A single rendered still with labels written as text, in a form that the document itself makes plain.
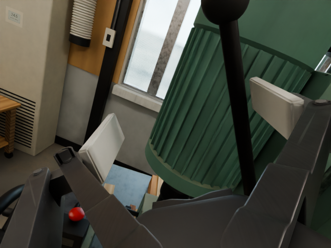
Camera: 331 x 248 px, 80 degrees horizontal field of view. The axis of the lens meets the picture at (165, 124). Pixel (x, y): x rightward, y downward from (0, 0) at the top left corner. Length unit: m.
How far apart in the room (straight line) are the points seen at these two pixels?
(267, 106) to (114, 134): 0.13
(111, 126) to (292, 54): 0.20
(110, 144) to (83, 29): 1.59
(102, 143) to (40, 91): 1.72
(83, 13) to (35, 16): 0.32
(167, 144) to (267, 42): 0.18
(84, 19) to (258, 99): 1.62
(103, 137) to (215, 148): 0.16
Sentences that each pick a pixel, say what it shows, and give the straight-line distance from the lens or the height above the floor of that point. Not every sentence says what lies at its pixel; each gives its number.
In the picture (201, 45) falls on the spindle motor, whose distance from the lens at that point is 0.27.
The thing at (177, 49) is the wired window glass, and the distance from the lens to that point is 1.77.
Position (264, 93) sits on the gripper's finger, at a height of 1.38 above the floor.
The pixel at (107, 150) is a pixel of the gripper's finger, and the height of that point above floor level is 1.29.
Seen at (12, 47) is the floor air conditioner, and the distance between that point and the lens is 1.94.
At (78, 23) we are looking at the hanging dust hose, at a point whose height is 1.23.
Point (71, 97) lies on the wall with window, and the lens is 2.09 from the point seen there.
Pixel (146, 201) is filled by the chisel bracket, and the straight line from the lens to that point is 0.46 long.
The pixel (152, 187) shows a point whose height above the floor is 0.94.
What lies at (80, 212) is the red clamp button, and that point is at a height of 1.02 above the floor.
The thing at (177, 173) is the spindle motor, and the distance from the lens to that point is 0.30.
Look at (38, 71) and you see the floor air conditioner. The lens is 1.83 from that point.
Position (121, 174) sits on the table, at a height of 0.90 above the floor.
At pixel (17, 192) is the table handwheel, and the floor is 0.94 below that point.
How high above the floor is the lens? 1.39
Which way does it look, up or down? 23 degrees down
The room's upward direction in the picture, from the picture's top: 22 degrees clockwise
